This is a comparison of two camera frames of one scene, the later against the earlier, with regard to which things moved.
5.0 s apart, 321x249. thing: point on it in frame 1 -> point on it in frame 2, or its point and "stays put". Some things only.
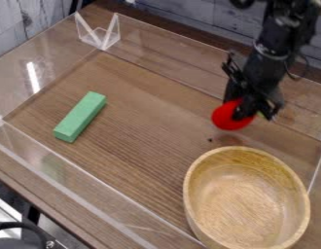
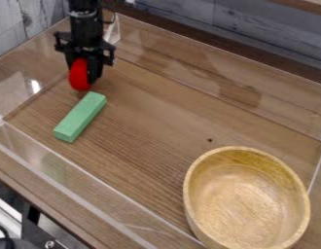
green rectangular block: (86, 109) stays put
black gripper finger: (247, 108) -> (95, 67)
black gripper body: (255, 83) -> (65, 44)
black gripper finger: (234, 91) -> (69, 56)
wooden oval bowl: (245, 199) stays put
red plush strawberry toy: (222, 116) -> (77, 75)
